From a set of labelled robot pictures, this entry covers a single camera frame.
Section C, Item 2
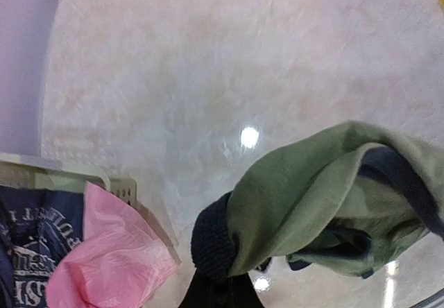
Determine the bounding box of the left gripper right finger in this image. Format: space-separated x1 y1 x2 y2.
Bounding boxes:
228 273 264 308

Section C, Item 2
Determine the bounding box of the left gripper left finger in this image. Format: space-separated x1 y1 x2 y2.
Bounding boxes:
178 273 222 308

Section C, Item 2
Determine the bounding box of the olive green garment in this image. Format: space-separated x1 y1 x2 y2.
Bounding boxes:
191 121 443 282

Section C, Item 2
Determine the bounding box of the beige plastic laundry basket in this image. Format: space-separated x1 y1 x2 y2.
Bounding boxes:
1 153 181 264

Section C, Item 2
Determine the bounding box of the pink garment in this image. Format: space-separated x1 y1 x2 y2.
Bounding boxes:
46 183 178 307

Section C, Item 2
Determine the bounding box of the dark blue garment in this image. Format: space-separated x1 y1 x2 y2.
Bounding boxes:
1 186 84 307

